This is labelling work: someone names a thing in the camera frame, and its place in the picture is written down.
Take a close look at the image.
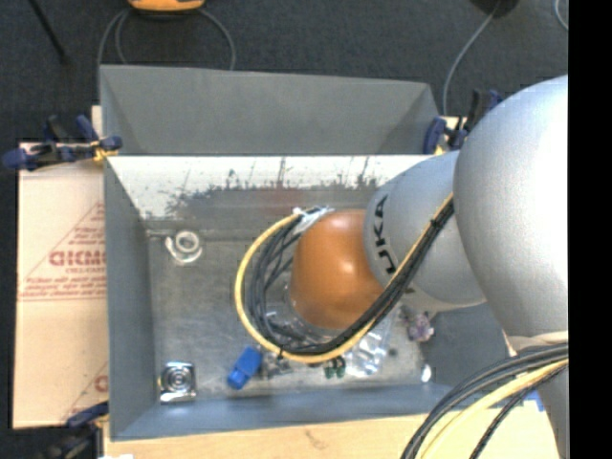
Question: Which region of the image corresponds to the blue plastic block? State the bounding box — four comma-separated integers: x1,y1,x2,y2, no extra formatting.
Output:
226,345,263,391

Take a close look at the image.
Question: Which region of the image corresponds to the clear plastic bottle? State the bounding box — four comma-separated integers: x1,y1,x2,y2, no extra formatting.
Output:
342,314,399,378

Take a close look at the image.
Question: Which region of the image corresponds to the clear glass square dish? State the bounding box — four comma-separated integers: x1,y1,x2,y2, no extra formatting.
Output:
158,361,198,404

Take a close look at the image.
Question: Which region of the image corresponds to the purple crumpled thing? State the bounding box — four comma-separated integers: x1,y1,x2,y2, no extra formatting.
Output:
404,310,437,344

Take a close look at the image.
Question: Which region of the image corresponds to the grey metal bin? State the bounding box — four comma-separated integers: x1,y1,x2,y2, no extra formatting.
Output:
98,64,509,442

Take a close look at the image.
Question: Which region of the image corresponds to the brown cardboard board red print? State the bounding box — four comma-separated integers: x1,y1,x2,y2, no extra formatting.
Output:
11,142,111,430

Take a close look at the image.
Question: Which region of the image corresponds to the white coiled ring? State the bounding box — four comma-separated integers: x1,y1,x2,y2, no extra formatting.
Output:
164,229,204,266

